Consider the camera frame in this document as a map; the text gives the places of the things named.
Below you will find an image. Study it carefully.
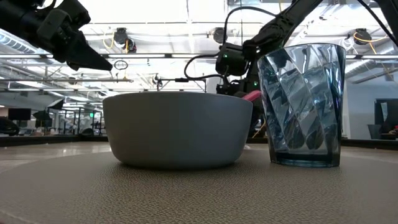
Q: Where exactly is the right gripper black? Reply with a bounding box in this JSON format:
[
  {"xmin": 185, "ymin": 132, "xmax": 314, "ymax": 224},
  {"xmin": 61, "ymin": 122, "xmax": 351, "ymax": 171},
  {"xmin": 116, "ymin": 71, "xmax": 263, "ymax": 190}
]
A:
[{"xmin": 216, "ymin": 60, "xmax": 262, "ymax": 98}]

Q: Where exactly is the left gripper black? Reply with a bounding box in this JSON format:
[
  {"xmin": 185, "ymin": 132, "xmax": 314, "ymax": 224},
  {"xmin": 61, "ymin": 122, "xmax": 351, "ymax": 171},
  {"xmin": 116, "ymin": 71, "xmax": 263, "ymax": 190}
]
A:
[{"xmin": 17, "ymin": 6, "xmax": 114, "ymax": 72}]

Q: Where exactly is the pink utensil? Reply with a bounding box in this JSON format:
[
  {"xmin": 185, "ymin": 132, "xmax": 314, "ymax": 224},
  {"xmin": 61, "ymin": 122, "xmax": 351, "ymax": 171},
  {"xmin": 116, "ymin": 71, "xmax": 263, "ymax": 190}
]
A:
[{"xmin": 242, "ymin": 90, "xmax": 262, "ymax": 103}]

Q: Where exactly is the blue faceted glass tumbler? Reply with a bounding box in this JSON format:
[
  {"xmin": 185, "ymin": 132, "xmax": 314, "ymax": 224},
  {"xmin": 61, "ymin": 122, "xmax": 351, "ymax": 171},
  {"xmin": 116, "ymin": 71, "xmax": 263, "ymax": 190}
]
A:
[{"xmin": 257, "ymin": 43, "xmax": 347, "ymax": 169}]

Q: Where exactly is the grey round bowl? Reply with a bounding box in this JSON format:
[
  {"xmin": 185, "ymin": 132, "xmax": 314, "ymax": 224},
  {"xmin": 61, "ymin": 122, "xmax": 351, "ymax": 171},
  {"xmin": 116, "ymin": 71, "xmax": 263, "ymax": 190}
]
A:
[{"xmin": 102, "ymin": 91, "xmax": 254, "ymax": 170}]

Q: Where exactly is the grey horizontal ceiling pipe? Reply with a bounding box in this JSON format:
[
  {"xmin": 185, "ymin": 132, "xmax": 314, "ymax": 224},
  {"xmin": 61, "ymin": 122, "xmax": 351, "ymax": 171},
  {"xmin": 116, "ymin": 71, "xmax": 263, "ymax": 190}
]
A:
[{"xmin": 0, "ymin": 78, "xmax": 134, "ymax": 84}]

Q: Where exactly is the white building pillar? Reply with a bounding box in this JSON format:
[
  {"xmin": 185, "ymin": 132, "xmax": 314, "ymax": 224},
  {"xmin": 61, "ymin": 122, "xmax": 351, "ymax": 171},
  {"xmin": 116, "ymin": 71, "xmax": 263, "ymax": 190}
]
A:
[{"xmin": 206, "ymin": 76, "xmax": 225, "ymax": 95}]

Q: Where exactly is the black studio light hood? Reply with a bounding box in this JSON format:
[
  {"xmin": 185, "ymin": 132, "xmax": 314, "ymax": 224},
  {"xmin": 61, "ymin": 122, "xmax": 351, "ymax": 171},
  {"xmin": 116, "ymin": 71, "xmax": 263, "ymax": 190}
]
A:
[{"xmin": 46, "ymin": 98, "xmax": 65, "ymax": 111}]

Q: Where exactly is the long ceiling light bar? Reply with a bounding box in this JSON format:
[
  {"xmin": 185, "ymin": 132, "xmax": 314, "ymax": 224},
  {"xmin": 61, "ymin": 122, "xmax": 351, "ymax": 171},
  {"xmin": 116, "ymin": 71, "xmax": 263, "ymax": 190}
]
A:
[{"xmin": 0, "ymin": 53, "xmax": 398, "ymax": 60}]

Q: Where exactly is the dark computer monitor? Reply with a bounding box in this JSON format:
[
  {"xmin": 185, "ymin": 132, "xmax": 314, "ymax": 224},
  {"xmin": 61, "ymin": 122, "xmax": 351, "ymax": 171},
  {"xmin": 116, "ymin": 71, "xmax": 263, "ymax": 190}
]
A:
[{"xmin": 7, "ymin": 108, "xmax": 32, "ymax": 121}]

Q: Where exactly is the beige textured placemat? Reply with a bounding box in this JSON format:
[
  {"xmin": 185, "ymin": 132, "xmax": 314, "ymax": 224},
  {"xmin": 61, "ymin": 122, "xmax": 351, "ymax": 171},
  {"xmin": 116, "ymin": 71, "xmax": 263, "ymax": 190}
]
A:
[{"xmin": 0, "ymin": 148, "xmax": 398, "ymax": 224}]

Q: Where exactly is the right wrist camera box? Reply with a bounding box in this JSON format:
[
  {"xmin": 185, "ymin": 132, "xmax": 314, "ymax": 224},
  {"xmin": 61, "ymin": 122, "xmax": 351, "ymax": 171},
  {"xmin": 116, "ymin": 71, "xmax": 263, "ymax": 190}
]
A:
[{"xmin": 215, "ymin": 42, "xmax": 250, "ymax": 77}]

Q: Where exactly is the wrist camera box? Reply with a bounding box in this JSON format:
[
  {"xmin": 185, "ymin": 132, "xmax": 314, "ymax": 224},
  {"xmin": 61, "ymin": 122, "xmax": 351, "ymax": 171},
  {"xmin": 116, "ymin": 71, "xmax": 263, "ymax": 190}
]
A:
[
  {"xmin": 55, "ymin": 0, "xmax": 92, "ymax": 29},
  {"xmin": 215, "ymin": 42, "xmax": 250, "ymax": 77}
]

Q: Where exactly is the black cable loop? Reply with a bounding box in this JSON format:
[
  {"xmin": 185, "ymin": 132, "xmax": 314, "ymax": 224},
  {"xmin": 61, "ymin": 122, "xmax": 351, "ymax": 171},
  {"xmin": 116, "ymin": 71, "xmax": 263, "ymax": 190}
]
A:
[{"xmin": 113, "ymin": 59, "xmax": 129, "ymax": 71}]

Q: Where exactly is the black ceiling cable reel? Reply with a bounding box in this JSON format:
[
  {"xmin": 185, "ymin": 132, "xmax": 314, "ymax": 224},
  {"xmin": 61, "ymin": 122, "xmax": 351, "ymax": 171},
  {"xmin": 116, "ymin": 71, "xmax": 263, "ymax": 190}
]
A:
[
  {"xmin": 353, "ymin": 27, "xmax": 373, "ymax": 46},
  {"xmin": 113, "ymin": 27, "xmax": 137, "ymax": 54},
  {"xmin": 212, "ymin": 27, "xmax": 225, "ymax": 45}
]

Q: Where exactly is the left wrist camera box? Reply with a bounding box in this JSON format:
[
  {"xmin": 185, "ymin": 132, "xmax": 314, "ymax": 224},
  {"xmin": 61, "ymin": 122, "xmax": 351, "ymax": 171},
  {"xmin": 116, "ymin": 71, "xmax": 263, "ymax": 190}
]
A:
[{"xmin": 55, "ymin": 0, "xmax": 92, "ymax": 29}]

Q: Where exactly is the black overhead camera frame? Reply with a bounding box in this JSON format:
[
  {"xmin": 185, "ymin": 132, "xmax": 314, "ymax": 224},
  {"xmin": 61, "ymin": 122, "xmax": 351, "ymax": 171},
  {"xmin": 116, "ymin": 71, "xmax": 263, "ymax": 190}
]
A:
[{"xmin": 156, "ymin": 77, "xmax": 208, "ymax": 93}]

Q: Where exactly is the black metal rack frame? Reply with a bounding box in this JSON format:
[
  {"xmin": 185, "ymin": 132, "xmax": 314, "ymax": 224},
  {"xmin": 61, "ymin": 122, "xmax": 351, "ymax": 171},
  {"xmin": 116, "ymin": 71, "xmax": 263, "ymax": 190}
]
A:
[{"xmin": 63, "ymin": 106, "xmax": 104, "ymax": 136}]

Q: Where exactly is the thin black hanging cable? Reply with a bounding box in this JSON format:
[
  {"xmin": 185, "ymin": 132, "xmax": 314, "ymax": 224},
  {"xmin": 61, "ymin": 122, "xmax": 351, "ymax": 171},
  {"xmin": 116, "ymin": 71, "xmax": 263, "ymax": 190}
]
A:
[{"xmin": 239, "ymin": 0, "xmax": 244, "ymax": 45}]

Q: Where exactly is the black table edge rail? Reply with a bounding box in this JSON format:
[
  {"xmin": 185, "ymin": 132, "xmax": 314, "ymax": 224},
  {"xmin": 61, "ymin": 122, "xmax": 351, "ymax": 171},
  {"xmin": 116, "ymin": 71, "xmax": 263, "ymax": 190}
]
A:
[{"xmin": 0, "ymin": 134, "xmax": 398, "ymax": 151}]

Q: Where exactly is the silver ventilation duct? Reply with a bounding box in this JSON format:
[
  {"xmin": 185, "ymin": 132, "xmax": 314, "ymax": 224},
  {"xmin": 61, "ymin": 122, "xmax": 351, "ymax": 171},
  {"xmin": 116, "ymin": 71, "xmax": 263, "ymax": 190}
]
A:
[{"xmin": 345, "ymin": 58, "xmax": 398, "ymax": 79}]

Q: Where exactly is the dark doorway frame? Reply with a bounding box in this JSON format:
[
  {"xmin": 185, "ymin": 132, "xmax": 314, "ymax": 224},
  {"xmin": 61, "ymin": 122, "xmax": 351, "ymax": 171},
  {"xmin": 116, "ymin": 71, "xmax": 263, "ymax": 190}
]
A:
[{"xmin": 374, "ymin": 98, "xmax": 398, "ymax": 141}]

